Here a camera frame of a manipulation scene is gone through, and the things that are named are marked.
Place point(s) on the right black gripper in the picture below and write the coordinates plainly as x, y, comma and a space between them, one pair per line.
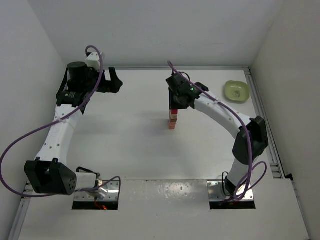
172, 99

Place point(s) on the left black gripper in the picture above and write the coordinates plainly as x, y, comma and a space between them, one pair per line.
107, 81

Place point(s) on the magenta roof block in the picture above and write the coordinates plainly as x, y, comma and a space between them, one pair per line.
173, 111

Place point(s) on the natural wood cube block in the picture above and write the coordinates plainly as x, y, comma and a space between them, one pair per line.
173, 117

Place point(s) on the orange cube block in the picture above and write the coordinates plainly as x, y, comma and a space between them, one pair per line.
172, 125

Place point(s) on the green plastic bowl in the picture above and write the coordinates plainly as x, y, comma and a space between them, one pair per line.
236, 91

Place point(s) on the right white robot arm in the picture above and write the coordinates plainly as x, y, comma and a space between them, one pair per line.
250, 134

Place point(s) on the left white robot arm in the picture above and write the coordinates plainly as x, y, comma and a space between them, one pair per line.
48, 173

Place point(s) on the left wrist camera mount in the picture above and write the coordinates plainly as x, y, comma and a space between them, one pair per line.
93, 61

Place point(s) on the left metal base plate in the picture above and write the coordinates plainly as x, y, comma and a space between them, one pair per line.
107, 193

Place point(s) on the metal base plate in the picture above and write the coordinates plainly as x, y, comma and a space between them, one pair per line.
107, 193
216, 194

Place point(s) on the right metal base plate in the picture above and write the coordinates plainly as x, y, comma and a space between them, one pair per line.
216, 194

